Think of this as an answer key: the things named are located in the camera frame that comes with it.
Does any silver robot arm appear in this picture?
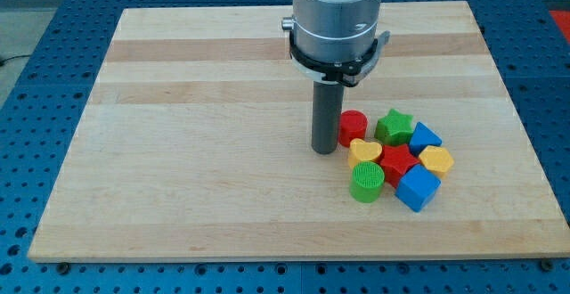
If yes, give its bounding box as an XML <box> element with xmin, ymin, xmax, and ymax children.
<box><xmin>281</xmin><ymin>0</ymin><xmax>381</xmax><ymax>63</ymax></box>

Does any yellow hexagon block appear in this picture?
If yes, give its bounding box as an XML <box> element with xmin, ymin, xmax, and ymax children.
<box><xmin>419</xmin><ymin>145</ymin><xmax>454</xmax><ymax>179</ymax></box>

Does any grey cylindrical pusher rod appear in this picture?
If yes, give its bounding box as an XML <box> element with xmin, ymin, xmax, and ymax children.
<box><xmin>311</xmin><ymin>82</ymin><xmax>344</xmax><ymax>154</ymax></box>

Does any red cylinder block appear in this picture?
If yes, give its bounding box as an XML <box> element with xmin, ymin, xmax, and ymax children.
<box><xmin>338</xmin><ymin>110</ymin><xmax>368</xmax><ymax>147</ymax></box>

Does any yellow heart block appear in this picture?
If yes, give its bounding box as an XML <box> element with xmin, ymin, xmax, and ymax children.
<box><xmin>347</xmin><ymin>138</ymin><xmax>383</xmax><ymax>169</ymax></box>

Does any wooden board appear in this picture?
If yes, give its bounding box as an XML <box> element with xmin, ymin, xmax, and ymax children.
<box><xmin>28</xmin><ymin>1</ymin><xmax>569</xmax><ymax>263</ymax></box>

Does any green cylinder block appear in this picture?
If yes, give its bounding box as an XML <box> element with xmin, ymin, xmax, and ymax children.
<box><xmin>349</xmin><ymin>161</ymin><xmax>385</xmax><ymax>203</ymax></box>

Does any green star block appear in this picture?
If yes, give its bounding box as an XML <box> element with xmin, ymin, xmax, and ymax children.
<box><xmin>374</xmin><ymin>109</ymin><xmax>414</xmax><ymax>146</ymax></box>

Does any red star block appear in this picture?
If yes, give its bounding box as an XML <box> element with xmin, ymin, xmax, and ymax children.
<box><xmin>379</xmin><ymin>144</ymin><xmax>419</xmax><ymax>189</ymax></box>

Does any blue triangle block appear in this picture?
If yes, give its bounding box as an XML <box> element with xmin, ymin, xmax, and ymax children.
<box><xmin>409</xmin><ymin>122</ymin><xmax>443</xmax><ymax>156</ymax></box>

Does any blue cube block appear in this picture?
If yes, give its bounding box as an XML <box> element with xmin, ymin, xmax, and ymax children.
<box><xmin>395</xmin><ymin>165</ymin><xmax>441</xmax><ymax>212</ymax></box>

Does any black clamp ring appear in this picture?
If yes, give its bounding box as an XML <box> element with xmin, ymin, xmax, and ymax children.
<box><xmin>288</xmin><ymin>30</ymin><xmax>392</xmax><ymax>88</ymax></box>

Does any black cable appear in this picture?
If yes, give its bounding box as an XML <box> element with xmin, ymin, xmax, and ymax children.
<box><xmin>0</xmin><ymin>53</ymin><xmax>31</xmax><ymax>68</ymax></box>

